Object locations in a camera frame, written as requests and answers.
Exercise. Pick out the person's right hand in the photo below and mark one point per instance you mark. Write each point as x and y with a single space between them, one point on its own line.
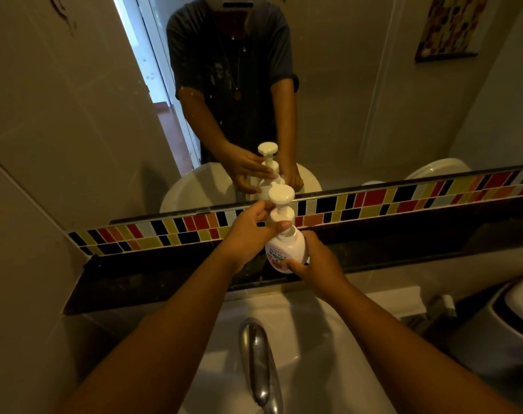
322 269

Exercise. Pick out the person's left hand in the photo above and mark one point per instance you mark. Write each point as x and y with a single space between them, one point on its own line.
244 237

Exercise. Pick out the person's right thumb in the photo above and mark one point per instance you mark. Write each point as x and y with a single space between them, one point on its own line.
297 266

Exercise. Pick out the person's left thumb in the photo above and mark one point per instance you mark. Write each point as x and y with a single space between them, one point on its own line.
279 227

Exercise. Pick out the white soap bottle pink label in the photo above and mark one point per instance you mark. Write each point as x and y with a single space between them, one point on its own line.
287 247

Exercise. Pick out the white pump dispenser head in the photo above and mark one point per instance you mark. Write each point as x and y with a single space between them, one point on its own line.
282 196

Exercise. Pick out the person's left forearm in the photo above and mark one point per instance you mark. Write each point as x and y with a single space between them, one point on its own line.
166 340

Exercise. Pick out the person's right forearm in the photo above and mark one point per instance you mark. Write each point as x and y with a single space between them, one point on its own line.
399 353

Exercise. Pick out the white ceramic sink basin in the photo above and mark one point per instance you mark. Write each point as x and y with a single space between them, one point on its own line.
322 353

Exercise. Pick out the dark stone ledge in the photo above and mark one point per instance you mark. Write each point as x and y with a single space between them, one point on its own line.
395 241

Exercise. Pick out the chrome faucet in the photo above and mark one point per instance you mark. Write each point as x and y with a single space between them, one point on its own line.
258 362

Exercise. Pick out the white toilet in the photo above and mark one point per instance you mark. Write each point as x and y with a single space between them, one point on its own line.
499 331

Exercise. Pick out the wall mirror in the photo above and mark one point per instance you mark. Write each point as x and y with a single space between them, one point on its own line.
365 103

